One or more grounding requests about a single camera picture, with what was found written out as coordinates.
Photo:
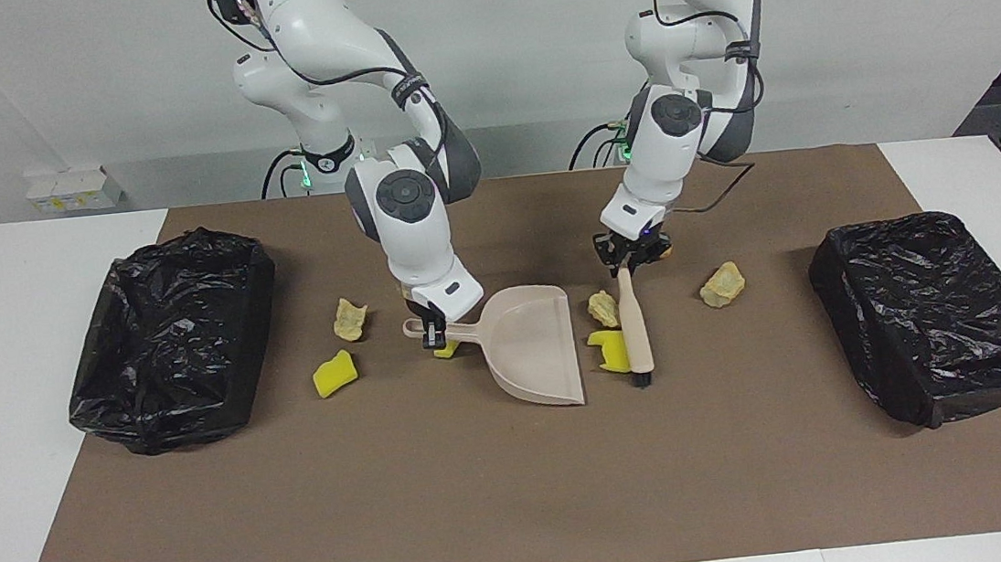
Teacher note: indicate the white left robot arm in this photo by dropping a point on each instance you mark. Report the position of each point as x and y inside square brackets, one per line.
[670, 131]

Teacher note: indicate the beige torn bread chunk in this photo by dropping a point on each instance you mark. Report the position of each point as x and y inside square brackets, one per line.
[350, 320]

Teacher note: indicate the notched yellow sponge piece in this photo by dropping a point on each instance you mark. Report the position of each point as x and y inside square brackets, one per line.
[606, 344]

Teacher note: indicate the white power strip box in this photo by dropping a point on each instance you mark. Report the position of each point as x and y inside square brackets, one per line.
[69, 189]

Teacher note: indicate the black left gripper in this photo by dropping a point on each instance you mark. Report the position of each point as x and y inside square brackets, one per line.
[635, 242]

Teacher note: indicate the large yellow sponge piece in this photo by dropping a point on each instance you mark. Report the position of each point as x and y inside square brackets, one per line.
[335, 375]

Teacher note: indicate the bin with black bag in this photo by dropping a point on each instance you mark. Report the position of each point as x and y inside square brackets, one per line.
[167, 350]
[935, 313]

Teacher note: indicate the brown paper mat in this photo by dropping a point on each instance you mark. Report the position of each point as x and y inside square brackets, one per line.
[394, 511]

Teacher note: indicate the small yellow sponge piece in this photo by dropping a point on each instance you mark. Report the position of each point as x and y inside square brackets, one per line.
[448, 351]

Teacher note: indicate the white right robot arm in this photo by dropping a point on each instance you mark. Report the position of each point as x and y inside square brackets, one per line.
[408, 226]

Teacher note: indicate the beige plastic dustpan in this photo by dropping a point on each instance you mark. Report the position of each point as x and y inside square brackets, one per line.
[529, 342]

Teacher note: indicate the small beige bread chunk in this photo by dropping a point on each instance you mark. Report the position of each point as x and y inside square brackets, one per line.
[601, 308]

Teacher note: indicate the brown bread roll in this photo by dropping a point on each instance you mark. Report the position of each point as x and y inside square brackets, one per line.
[665, 253]

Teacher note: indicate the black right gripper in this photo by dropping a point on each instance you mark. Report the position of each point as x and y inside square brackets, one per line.
[425, 311]

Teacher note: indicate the beige hand brush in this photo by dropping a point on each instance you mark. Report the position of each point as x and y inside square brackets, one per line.
[635, 332]

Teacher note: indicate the large beige bread chunk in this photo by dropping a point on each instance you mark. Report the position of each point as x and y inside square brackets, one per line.
[721, 285]

